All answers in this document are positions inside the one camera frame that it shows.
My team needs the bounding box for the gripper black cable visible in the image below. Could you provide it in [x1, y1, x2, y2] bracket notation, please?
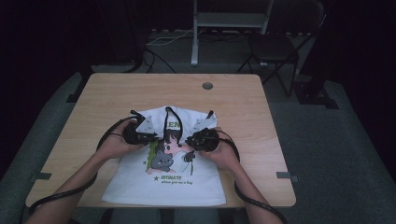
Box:
[28, 115, 139, 217]
[216, 130, 290, 224]

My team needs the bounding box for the white printed t-shirt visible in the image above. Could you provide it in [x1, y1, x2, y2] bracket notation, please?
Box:
[101, 105, 228, 207]

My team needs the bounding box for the grey floor bracket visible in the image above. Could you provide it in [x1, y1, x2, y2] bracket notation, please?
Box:
[276, 171, 300, 183]

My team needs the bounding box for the person's left hand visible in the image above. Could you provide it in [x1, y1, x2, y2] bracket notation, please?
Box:
[94, 119, 147, 161]

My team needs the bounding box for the grey metal stand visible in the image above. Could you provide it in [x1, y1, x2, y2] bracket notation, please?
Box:
[190, 0, 275, 67]

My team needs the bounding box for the black folding chair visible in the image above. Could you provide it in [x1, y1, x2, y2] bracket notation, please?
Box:
[237, 0, 327, 97]

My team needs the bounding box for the black stand base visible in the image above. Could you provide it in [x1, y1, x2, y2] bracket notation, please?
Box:
[293, 78, 340, 110]

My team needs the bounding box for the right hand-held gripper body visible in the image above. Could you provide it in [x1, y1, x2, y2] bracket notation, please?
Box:
[185, 119, 220, 153]

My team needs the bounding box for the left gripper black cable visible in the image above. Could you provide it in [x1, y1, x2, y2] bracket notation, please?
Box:
[28, 115, 139, 217]

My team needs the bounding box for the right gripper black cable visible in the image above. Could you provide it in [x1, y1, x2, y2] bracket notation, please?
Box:
[216, 130, 290, 224]

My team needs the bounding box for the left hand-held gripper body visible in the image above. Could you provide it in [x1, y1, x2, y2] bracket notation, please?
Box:
[122, 115, 160, 147]

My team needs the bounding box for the white floor cable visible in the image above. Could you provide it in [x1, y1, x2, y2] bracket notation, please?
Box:
[146, 27, 196, 48]

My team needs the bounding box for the black floor cable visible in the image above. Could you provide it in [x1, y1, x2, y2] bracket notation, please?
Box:
[142, 46, 177, 75]

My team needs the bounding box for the person's right hand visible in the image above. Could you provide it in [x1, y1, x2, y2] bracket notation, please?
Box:
[198, 126, 241, 173]

